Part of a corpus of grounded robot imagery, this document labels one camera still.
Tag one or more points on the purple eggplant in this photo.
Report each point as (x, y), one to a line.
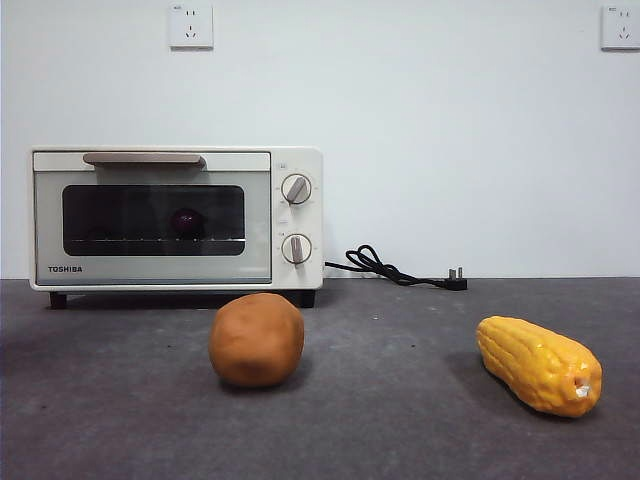
(186, 221)

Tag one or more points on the round cream oven knob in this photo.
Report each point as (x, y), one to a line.
(296, 248)
(296, 188)

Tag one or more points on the cream Toshiba toaster oven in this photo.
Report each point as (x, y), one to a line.
(300, 220)

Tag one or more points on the brown potato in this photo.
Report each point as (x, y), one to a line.
(255, 340)

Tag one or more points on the yellow corn cob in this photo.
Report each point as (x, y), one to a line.
(535, 365)

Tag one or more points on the white wall socket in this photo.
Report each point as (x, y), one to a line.
(622, 27)
(191, 26)

